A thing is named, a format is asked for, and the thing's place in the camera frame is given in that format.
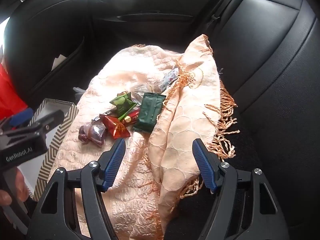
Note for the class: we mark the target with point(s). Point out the chevron patterned gift box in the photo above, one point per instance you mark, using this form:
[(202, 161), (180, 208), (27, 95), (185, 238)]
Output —
[(62, 130)]

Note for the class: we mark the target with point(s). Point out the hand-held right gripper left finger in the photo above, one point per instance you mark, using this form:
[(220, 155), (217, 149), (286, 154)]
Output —
[(115, 165)]

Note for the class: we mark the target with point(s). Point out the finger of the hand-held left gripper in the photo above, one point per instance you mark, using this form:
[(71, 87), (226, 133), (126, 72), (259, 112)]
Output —
[(21, 117), (52, 118)]

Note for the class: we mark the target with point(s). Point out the black car front seat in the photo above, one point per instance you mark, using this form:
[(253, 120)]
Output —
[(45, 17)]

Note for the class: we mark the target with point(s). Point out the bright red triangular snack packet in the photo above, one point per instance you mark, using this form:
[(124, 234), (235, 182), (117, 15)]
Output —
[(115, 127)]

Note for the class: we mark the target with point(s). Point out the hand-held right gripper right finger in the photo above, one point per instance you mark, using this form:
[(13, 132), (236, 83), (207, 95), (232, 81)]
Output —
[(203, 165)]

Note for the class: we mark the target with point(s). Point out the white blue printed snack packet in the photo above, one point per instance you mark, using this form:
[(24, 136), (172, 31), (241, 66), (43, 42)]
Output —
[(170, 76)]

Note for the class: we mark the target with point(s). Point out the clear red dates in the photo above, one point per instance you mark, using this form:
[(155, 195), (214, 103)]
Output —
[(96, 133)]

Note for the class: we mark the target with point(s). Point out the black car door panel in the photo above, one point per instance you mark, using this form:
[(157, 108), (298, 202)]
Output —
[(155, 0)]

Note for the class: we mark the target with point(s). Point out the person's left hand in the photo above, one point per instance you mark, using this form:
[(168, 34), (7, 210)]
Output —
[(21, 187)]

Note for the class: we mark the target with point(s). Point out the dark green rectangular snack packet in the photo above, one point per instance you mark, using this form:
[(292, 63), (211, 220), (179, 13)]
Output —
[(148, 112)]

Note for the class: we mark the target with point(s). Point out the white paper sheet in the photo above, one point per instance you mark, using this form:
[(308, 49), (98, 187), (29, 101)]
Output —
[(58, 61)]

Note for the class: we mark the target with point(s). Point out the red clothing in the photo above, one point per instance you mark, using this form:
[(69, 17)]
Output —
[(11, 90)]

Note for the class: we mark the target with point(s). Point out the peach fringed shawl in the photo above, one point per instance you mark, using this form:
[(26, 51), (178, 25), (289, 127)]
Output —
[(180, 120)]

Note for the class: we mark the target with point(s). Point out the white plastic scrap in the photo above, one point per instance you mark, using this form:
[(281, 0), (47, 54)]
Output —
[(79, 91)]

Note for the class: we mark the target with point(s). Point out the green triangular snack packet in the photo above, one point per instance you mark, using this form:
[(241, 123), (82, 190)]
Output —
[(122, 103)]

